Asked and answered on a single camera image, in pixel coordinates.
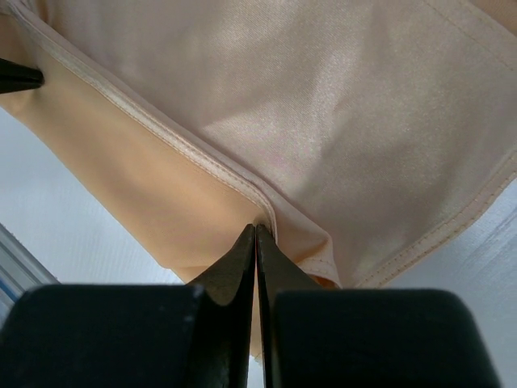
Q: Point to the beige satin napkin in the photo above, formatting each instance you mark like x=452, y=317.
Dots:
x=363, y=134

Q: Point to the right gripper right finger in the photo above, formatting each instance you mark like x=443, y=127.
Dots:
x=317, y=337

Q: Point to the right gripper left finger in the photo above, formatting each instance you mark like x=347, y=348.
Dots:
x=192, y=335

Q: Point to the front aluminium rail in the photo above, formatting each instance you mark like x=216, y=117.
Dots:
x=20, y=271

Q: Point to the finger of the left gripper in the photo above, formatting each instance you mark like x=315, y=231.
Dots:
x=15, y=77

